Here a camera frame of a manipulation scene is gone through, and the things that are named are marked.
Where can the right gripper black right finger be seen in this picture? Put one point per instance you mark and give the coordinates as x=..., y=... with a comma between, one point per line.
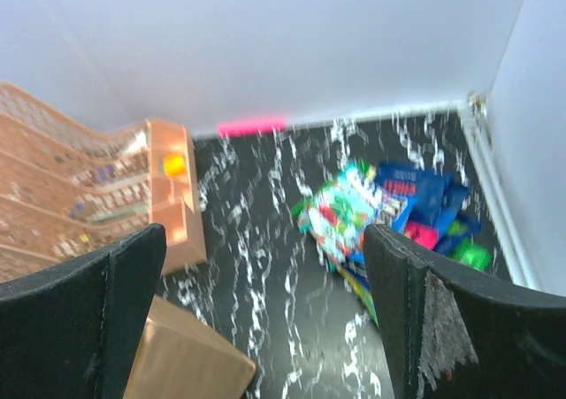
x=450, y=331

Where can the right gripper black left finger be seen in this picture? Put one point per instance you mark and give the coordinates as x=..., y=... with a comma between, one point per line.
x=72, y=330

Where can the yellow green fruit snack bag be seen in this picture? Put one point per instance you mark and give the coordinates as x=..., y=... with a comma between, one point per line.
x=471, y=254

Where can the red snack packet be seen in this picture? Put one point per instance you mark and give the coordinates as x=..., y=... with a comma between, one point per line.
x=426, y=236

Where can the brown paper bag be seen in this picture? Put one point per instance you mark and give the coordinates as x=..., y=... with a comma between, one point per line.
x=179, y=356

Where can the dark blue chips bag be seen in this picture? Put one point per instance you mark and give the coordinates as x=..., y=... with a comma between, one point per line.
x=463, y=228
x=454, y=197

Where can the teal snack packet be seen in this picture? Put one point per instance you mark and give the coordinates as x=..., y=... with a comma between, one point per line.
x=339, y=211

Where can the blue candy packet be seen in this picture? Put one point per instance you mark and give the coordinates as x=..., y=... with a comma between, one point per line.
x=394, y=212

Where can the green cassava chips bag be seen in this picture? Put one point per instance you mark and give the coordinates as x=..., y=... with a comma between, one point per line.
x=358, y=284

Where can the peach plastic file organizer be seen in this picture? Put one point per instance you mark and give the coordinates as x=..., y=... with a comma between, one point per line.
x=67, y=190

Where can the yellow object in organizer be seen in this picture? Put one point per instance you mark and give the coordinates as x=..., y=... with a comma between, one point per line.
x=174, y=165

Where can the pink tape strip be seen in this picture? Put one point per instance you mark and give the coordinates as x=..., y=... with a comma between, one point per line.
x=250, y=127

